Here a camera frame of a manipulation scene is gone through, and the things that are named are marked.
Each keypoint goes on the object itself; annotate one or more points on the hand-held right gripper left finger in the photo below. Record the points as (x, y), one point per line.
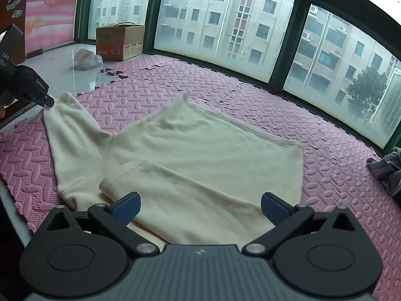
(127, 211)

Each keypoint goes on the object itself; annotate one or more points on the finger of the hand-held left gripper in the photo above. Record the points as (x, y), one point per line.
(48, 101)
(33, 98)

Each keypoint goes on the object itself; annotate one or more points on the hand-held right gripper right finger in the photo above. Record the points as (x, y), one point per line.
(275, 210)

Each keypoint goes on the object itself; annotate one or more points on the cream fleece garment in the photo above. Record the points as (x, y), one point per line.
(188, 150)

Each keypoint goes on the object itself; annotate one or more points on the person's left hand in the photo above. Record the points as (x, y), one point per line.
(4, 100)

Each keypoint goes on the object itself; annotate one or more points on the small black block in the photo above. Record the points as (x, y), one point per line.
(34, 53)

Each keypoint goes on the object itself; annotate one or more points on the clear plastic bag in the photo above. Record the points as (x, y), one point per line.
(86, 59)

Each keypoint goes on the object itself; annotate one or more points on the loose pink foam strip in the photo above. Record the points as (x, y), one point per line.
(114, 72)

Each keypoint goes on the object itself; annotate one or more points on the brown wooden door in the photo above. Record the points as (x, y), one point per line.
(12, 3)

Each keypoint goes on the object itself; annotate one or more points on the brown cardboard box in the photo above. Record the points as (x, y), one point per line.
(119, 42)

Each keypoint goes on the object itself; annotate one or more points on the pink foam puzzle mat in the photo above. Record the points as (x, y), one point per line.
(250, 100)

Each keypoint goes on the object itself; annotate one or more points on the grey garment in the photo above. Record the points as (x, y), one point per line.
(387, 169)

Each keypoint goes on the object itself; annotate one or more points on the green tree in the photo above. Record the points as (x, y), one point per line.
(366, 91)

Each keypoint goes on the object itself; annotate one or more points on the white louvred grille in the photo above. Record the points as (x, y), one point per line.
(390, 106)

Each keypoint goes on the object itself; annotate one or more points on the beige apartment building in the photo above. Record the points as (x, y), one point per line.
(225, 22)

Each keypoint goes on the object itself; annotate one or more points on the dark green window frame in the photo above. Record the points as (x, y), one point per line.
(158, 15)

